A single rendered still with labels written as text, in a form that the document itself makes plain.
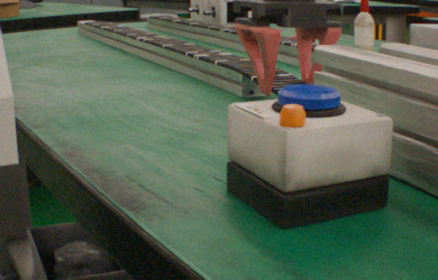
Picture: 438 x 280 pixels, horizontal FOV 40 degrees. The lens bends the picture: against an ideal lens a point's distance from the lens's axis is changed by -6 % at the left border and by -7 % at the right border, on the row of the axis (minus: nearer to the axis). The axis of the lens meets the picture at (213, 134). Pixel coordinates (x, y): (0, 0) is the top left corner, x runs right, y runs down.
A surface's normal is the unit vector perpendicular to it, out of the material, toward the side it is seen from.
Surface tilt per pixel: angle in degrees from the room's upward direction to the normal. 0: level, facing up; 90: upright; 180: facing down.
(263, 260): 0
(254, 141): 90
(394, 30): 90
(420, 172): 90
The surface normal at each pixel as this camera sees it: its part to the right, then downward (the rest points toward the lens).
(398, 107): -0.92, 0.11
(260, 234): 0.00, -0.97
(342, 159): 0.40, 0.23
